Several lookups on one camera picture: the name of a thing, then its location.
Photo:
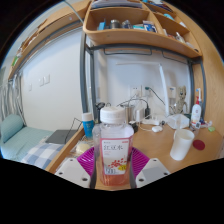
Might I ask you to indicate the blue tube with white cap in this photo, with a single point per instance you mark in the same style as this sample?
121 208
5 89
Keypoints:
88 126

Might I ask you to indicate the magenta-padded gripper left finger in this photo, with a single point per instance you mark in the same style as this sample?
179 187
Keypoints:
73 171

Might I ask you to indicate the grey metal loft frame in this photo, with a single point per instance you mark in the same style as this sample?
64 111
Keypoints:
83 73

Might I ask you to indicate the flat round red coaster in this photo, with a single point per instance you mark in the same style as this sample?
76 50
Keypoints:
199 145

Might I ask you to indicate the clear bottle with red drink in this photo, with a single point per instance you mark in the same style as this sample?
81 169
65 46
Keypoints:
113 150

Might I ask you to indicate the dark grey laptop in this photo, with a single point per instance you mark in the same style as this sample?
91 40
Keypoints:
60 136

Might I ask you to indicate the white desk lamp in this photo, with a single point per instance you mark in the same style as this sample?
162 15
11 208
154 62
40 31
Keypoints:
164 86

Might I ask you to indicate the wooden shelf unit with items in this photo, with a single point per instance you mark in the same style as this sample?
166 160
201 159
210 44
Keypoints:
140 36

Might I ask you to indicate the white wall light switches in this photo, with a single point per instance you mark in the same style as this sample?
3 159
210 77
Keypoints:
43 80

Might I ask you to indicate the white power strip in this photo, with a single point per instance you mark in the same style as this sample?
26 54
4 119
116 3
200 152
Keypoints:
150 121

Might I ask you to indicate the clear blue spray bottle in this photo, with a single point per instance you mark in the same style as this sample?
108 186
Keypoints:
199 93

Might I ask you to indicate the blue white plaid blanket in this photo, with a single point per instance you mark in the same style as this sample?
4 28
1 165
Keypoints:
43 155

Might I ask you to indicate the metal cup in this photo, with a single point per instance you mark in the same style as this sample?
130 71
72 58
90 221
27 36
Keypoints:
130 113

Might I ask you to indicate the grey striped curtain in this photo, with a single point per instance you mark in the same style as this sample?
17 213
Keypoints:
11 100

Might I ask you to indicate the white wall socket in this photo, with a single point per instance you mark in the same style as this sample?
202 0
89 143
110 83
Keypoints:
135 91
146 93

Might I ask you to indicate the white red pump bottle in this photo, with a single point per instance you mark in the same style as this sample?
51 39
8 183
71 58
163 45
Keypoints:
196 115

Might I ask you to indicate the tree creature figurine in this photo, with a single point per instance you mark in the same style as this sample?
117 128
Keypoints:
181 100

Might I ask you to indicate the light green pillow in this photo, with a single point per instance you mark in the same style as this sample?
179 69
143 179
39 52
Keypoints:
10 128

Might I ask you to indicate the white earbuds case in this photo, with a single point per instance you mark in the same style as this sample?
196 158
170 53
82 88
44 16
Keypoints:
157 129

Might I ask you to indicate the light green bed mattress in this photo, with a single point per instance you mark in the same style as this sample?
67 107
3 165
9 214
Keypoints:
23 143

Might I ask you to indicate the black charger block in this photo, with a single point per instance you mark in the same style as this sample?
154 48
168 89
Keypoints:
134 126

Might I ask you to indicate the white paper box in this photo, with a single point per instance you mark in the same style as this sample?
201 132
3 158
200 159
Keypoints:
178 121

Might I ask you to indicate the wrapped round bun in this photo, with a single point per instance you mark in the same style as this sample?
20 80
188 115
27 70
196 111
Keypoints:
82 148

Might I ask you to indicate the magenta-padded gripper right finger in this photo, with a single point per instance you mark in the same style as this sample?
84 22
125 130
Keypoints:
151 171

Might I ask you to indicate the white plastic cup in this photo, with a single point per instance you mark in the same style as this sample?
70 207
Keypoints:
181 145

